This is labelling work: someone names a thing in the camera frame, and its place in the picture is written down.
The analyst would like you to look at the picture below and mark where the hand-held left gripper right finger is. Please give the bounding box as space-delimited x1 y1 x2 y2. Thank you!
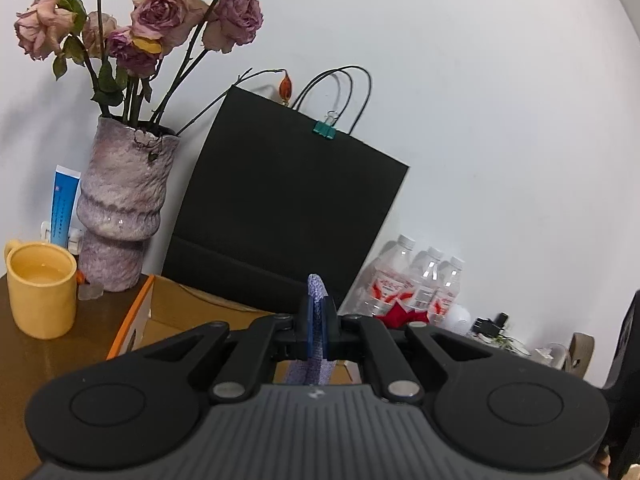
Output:
322 297 496 403

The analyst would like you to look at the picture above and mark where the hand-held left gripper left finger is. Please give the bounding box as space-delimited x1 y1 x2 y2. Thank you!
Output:
140 296 316 403

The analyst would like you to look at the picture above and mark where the lavender knitted cloth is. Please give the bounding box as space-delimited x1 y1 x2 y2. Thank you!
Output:
285 274 333 387

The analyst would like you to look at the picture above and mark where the cardboard box with orange rim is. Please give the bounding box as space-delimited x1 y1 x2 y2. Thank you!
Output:
107 275 371 387

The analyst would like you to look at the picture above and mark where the tan cardboard piece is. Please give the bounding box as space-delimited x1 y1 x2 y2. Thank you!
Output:
567 332 596 378

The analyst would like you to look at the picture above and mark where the red fabric piece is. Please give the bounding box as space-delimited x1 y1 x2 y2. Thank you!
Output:
375 300 431 328

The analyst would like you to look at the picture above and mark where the small glass jar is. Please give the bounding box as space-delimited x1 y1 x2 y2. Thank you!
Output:
532 342 571 368

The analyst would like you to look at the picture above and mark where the clear water bottle red label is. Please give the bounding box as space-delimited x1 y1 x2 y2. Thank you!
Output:
357 234 417 317
410 246 446 313
432 256 466 331

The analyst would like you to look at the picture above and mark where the white round speaker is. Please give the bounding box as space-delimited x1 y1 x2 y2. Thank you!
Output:
442 305 473 336

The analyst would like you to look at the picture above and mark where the black paper bag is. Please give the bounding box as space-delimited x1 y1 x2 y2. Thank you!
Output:
161 65 411 317

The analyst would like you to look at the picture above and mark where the teal binder clip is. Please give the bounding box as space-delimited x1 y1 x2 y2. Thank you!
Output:
313 110 338 139

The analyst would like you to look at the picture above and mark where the purple textured vase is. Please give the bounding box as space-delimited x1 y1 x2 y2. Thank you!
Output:
77 115 181 292

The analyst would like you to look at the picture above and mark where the orange dried pod on twig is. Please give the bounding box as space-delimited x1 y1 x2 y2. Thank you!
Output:
277 71 296 107

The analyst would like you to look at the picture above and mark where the yellow ceramic mug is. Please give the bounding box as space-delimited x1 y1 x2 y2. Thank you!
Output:
5 240 80 340

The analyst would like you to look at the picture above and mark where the blue and white tube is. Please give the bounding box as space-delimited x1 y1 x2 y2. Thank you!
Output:
50 165 82 248

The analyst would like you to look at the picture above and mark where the bunch of dried roses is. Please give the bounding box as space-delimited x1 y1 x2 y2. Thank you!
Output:
0 0 296 131

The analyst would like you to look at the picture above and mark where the white wall plug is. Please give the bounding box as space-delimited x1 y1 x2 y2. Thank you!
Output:
40 221 83 253

